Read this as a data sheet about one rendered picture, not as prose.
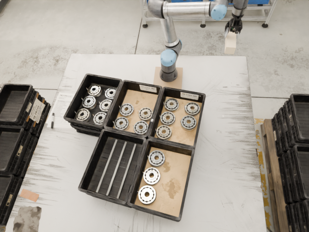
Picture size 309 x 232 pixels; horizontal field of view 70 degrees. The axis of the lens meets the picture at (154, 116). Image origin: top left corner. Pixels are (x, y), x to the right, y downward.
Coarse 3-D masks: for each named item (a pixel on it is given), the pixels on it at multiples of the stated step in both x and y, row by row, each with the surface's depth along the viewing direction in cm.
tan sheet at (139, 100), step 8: (128, 96) 164; (136, 96) 163; (144, 96) 163; (152, 96) 162; (136, 104) 160; (144, 104) 159; (152, 104) 159; (136, 112) 157; (128, 120) 154; (136, 120) 154; (128, 128) 151
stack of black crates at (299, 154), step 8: (288, 152) 179; (296, 152) 167; (304, 152) 177; (280, 160) 194; (288, 160) 181; (296, 160) 166; (304, 160) 174; (280, 168) 193; (288, 168) 179; (296, 168) 168; (304, 168) 171; (280, 176) 191; (288, 176) 178; (296, 176) 166; (304, 176) 169; (288, 184) 177; (296, 184) 167; (304, 184) 166; (288, 192) 176; (296, 192) 164; (304, 192) 154; (288, 200) 177; (296, 200) 167
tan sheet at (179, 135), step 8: (184, 104) 156; (200, 104) 155; (176, 112) 154; (184, 112) 153; (176, 120) 151; (176, 128) 148; (176, 136) 145; (184, 136) 145; (192, 136) 144; (192, 144) 142
